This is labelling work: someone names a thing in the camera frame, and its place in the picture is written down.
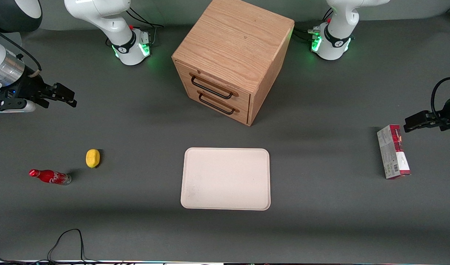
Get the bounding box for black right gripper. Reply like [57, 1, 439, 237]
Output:
[0, 75, 78, 111]

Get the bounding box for red coke bottle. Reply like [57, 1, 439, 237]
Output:
[29, 169, 72, 186]

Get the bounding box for beige plastic tray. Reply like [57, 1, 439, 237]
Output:
[180, 148, 271, 211]

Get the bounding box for red and white carton box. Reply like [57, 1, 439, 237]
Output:
[376, 124, 411, 180]

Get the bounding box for yellow lemon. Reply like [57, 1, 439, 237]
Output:
[85, 149, 101, 169]

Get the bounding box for wooden drawer cabinet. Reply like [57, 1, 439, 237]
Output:
[171, 0, 295, 127]

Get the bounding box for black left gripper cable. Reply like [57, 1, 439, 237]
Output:
[431, 77, 450, 119]

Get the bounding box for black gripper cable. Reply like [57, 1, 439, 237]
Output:
[431, 77, 450, 119]
[0, 26, 42, 78]

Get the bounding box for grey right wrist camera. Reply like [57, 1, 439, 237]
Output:
[0, 101, 37, 113]

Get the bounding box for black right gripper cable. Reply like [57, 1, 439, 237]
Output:
[0, 26, 42, 78]

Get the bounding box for black right arm base cables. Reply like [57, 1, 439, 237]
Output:
[126, 7, 165, 47]

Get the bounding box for black arm base cables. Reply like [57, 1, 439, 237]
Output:
[293, 7, 334, 44]
[126, 7, 165, 47]

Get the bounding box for black drawer handle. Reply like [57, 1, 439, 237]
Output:
[198, 92, 235, 115]
[190, 75, 234, 100]

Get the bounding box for black left arm base cables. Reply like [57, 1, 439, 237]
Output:
[293, 7, 334, 44]

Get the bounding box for black cable at table edge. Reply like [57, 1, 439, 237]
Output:
[0, 229, 100, 265]

